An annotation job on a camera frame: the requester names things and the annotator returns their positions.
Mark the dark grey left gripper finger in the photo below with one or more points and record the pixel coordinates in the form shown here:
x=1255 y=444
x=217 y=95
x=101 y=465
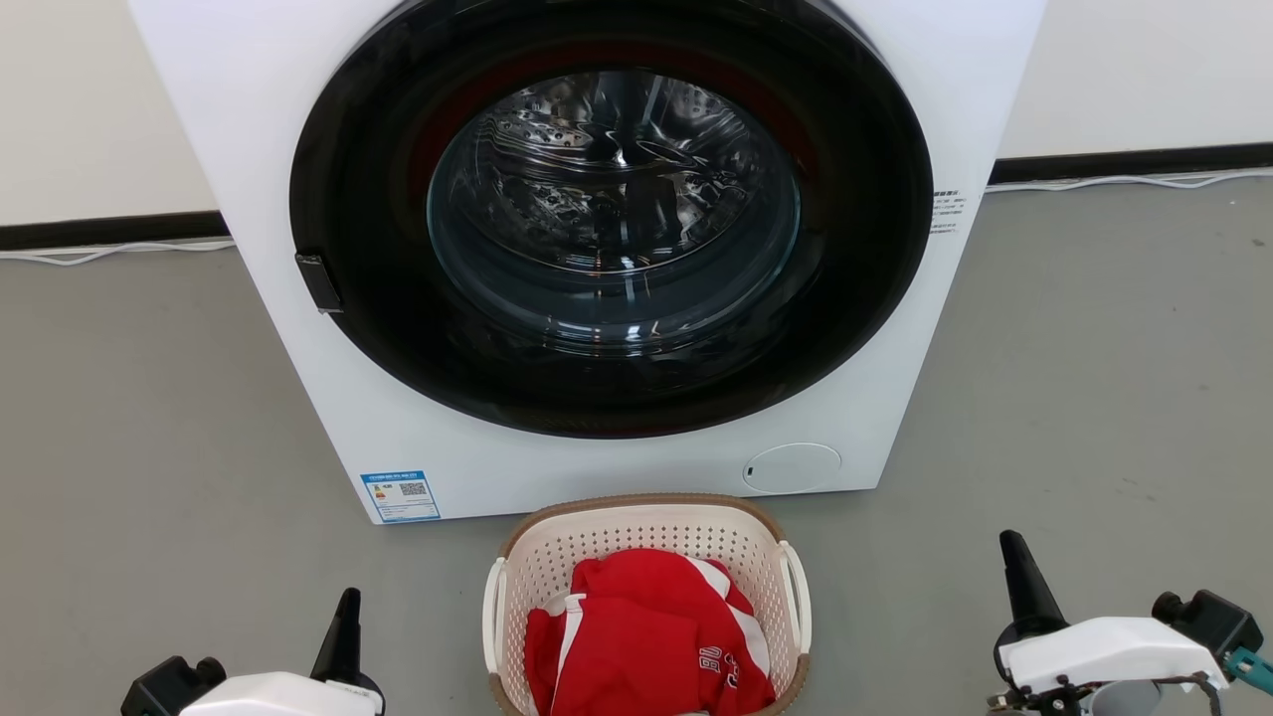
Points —
x=341 y=641

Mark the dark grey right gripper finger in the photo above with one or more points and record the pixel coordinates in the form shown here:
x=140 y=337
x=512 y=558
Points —
x=1026 y=592

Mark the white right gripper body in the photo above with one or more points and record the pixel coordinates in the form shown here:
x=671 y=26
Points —
x=1104 y=651

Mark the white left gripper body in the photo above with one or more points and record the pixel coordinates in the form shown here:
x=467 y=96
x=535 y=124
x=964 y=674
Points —
x=278 y=696

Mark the cream perforated laundry basket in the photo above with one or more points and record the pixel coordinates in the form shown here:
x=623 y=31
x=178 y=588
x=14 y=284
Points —
x=636 y=524

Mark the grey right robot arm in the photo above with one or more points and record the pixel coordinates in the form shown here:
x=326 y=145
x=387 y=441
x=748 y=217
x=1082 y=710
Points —
x=1124 y=700

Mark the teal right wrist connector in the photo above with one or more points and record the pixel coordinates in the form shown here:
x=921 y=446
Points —
x=1249 y=668

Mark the blue energy label sticker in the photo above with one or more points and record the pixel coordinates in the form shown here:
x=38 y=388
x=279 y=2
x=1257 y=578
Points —
x=400 y=496

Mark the round white filter cover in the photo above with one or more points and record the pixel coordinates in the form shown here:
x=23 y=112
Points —
x=793 y=467

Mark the red and white garment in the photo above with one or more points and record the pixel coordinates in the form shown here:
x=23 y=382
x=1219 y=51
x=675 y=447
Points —
x=636 y=646

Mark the black round washer door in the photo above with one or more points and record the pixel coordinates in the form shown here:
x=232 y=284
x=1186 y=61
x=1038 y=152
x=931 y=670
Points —
x=373 y=308

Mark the small white text sticker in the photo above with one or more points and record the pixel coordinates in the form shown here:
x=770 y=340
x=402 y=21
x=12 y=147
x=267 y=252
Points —
x=949 y=211

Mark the black baseboard strip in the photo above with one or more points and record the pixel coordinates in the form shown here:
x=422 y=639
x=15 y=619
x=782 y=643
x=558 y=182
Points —
x=99 y=230
x=1144 y=163

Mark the white front-load washing machine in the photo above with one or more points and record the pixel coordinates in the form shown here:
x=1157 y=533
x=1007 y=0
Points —
x=239 y=109

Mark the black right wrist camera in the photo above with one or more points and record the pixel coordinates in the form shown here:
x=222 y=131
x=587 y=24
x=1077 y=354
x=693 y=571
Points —
x=1208 y=619

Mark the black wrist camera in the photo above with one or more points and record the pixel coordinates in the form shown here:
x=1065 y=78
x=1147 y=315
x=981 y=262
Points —
x=169 y=688
x=1208 y=619

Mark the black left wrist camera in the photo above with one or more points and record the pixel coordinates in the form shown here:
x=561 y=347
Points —
x=169 y=688

